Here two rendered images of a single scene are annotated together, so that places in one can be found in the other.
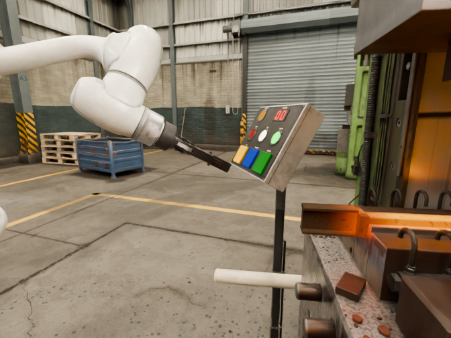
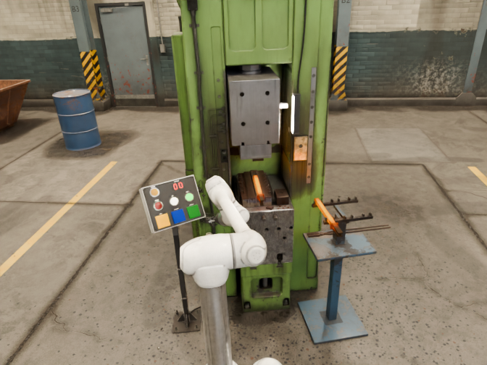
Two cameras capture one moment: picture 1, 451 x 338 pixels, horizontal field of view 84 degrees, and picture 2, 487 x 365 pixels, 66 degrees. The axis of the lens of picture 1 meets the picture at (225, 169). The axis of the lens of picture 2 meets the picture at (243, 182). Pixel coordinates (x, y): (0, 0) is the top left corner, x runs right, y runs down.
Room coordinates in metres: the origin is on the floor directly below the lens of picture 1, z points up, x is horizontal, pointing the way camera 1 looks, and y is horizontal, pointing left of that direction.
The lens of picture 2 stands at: (0.93, 1.93, 2.21)
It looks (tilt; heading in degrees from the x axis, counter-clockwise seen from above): 27 degrees down; 258
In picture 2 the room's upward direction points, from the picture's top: 2 degrees counter-clockwise
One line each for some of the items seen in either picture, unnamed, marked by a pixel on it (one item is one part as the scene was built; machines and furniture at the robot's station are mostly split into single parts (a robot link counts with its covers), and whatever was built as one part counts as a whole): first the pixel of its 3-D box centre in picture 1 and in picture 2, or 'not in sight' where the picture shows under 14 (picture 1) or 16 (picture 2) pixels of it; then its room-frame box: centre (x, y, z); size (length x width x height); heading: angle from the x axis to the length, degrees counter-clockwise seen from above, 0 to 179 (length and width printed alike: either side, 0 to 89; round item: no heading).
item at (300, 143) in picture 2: not in sight; (300, 148); (0.07, -0.31, 1.27); 0.09 x 0.02 x 0.17; 172
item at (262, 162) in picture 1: (262, 163); (193, 211); (0.83, -0.13, 1.01); 0.07 x 0.05 x 0.07; 17
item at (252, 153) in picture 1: (251, 158); (178, 216); (0.93, -0.10, 1.01); 0.07 x 0.05 x 0.07; 17
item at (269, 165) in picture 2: not in sight; (254, 119); (0.28, -0.74, 1.37); 0.41 x 0.10 x 0.91; 172
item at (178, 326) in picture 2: not in sight; (186, 317); (0.96, -0.22, 0.05); 0.22 x 0.22 x 0.09; 82
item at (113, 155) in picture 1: (110, 155); not in sight; (5.28, 2.44, 0.36); 1.20 x 0.80 x 0.72; 59
